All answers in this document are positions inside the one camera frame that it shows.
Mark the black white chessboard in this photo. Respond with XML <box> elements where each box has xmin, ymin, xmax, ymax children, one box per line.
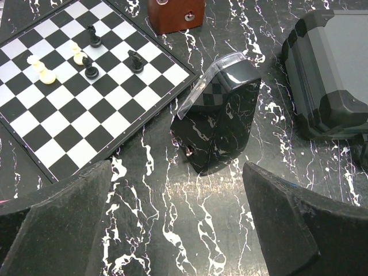
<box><xmin>1</xmin><ymin>1</ymin><xmax>198</xmax><ymax>182</ymax></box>

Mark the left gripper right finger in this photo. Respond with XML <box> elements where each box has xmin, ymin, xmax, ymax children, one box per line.
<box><xmin>243</xmin><ymin>162</ymin><xmax>367</xmax><ymax>275</ymax></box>

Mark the brown wooden metronome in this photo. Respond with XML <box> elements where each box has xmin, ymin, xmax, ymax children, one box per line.
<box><xmin>147</xmin><ymin>0</ymin><xmax>205</xmax><ymax>35</ymax></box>

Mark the white chess piece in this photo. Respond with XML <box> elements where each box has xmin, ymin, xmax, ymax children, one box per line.
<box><xmin>26</xmin><ymin>55</ymin><xmax>56</xmax><ymax>85</ymax></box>
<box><xmin>70</xmin><ymin>41</ymin><xmax>87</xmax><ymax>66</ymax></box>

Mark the black chess piece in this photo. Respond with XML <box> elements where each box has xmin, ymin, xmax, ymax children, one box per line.
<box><xmin>87</xmin><ymin>25</ymin><xmax>102</xmax><ymax>48</ymax></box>
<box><xmin>128</xmin><ymin>50</ymin><xmax>144</xmax><ymax>74</ymax></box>
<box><xmin>82</xmin><ymin>56</ymin><xmax>99</xmax><ymax>79</ymax></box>

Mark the black poker chip case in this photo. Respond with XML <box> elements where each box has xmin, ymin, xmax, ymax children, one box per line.
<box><xmin>281</xmin><ymin>9</ymin><xmax>368</xmax><ymax>170</ymax></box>

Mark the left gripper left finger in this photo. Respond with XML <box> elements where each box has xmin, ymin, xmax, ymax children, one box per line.
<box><xmin>1</xmin><ymin>160</ymin><xmax>112</xmax><ymax>275</ymax></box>

